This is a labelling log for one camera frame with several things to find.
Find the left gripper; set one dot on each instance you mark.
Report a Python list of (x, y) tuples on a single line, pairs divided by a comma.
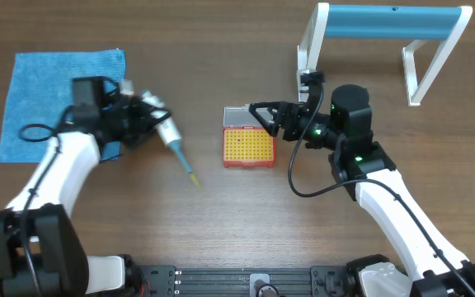
[(128, 121)]

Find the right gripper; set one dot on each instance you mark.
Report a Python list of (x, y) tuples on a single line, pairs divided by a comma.
[(297, 121)]

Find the white pipette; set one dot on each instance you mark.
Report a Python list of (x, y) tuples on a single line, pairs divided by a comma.
[(169, 132)]

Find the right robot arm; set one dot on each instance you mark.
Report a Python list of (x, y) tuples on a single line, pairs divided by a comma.
[(386, 198)]

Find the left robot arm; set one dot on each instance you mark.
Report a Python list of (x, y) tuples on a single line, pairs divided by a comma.
[(68, 165)]

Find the red and yellow tip box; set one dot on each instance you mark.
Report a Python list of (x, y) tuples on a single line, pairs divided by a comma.
[(247, 148)]

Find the blue cloth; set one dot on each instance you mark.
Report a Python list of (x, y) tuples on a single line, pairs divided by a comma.
[(39, 90)]

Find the white and blue stand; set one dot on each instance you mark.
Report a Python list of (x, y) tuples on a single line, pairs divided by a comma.
[(386, 22)]

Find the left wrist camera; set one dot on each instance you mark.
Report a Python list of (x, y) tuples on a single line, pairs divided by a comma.
[(126, 86)]

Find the mounting rail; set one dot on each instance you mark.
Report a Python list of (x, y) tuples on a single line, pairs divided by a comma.
[(221, 280)]

